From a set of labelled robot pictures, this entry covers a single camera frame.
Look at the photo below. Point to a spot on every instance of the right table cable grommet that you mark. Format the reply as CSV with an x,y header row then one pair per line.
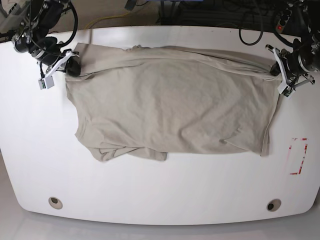
x,y
274,205

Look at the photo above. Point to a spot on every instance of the table cable grommet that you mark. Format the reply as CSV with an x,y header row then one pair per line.
x,y
55,203
274,205

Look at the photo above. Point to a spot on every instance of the beige T-shirt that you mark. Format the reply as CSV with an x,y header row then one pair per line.
x,y
148,102

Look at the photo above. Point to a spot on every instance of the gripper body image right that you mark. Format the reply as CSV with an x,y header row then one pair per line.
x,y
296,66

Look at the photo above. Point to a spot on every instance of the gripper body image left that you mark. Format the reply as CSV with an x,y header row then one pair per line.
x,y
47,51

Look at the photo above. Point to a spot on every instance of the left table cable grommet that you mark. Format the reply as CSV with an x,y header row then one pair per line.
x,y
55,203

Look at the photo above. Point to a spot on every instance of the black cable image right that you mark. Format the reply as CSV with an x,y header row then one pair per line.
x,y
241,26

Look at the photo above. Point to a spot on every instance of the black power strip red switch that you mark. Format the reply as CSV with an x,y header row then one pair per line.
x,y
283,18

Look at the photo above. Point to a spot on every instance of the red tape rectangle marking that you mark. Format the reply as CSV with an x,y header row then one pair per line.
x,y
296,155

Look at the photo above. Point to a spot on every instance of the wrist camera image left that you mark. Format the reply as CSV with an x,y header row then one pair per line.
x,y
46,82

